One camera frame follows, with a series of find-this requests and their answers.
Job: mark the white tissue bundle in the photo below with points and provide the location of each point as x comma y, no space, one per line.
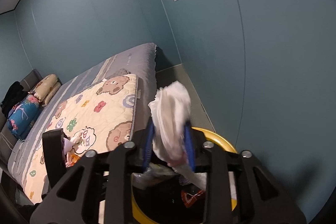
170,112

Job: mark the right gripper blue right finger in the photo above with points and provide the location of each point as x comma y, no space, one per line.
189,145

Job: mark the yellow rimmed black trash bin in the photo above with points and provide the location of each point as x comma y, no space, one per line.
162,202

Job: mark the grey striped bed mattress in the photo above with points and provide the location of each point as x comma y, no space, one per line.
139,60

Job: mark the black clothing pile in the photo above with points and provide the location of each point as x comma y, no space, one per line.
14,95

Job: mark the beige folded blanket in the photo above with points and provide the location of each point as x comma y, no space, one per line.
46,89

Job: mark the orange snack wrapper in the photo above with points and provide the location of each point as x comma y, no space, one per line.
191,194

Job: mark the cream bear print quilt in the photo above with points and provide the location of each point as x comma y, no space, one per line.
103,116

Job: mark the blue floral folded quilt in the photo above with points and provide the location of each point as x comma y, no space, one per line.
22,118

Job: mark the pink cloth bundle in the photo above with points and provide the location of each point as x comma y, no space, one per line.
68,150

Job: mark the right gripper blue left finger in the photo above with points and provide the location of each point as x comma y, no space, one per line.
147,146

